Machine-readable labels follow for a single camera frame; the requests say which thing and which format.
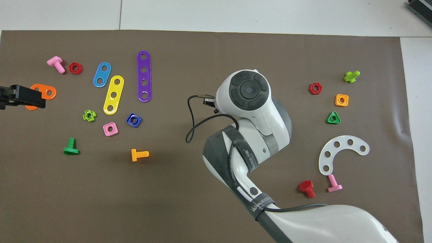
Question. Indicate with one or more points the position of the yellow three-hole plastic plate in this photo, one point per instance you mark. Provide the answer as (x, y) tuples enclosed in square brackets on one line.
[(115, 88)]

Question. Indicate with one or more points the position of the black ribbed device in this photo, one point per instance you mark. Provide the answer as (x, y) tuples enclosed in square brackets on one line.
[(422, 8)]

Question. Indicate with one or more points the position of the orange heart-shaped plastic plate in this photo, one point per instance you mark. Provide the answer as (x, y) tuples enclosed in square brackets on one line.
[(50, 97)]

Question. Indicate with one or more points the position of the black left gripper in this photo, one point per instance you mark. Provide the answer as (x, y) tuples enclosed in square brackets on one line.
[(5, 94)]

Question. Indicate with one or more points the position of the blue square plastic nut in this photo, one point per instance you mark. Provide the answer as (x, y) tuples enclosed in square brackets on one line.
[(129, 121)]

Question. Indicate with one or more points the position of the red hexagonal plastic nut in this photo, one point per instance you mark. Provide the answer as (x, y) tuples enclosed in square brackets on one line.
[(71, 68), (311, 89)]

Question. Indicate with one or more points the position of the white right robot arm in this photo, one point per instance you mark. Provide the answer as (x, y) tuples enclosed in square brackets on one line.
[(260, 114)]

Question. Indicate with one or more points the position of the pink plastic screw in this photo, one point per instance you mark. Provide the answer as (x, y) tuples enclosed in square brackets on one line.
[(55, 62), (332, 180)]

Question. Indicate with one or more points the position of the purple four-hole plastic plate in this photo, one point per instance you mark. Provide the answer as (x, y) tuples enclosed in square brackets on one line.
[(144, 76)]

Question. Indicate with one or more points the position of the pink square plastic nut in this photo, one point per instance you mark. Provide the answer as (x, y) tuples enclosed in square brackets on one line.
[(106, 132)]

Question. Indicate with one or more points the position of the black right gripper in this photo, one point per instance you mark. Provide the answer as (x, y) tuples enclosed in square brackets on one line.
[(211, 103)]

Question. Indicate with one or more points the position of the brown paper table mat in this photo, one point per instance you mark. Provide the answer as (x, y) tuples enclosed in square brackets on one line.
[(135, 202)]

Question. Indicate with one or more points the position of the green cross-shaped plastic nut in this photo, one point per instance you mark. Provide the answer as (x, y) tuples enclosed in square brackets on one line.
[(85, 116)]

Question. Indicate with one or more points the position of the green triangular plastic nut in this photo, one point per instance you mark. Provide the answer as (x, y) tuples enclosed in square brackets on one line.
[(329, 120)]

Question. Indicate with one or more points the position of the lime cross-head plastic screw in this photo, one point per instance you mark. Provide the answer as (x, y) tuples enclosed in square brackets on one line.
[(351, 77)]

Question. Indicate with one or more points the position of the blue two-hole plastic plate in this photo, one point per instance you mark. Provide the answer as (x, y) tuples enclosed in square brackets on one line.
[(102, 75)]

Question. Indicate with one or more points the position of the orange plastic screw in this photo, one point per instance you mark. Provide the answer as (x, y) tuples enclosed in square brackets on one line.
[(141, 154)]

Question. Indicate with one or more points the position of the green plastic screw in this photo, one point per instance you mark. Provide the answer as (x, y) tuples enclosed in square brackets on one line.
[(71, 143)]

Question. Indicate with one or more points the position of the white curved five-hole plate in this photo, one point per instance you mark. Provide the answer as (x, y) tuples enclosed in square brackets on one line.
[(343, 142)]

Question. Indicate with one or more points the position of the orange square plastic nut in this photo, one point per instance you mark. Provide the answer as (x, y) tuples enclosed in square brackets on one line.
[(337, 103)]

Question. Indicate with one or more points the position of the red hex-head plastic screw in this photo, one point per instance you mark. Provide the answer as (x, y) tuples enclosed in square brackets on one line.
[(306, 186)]

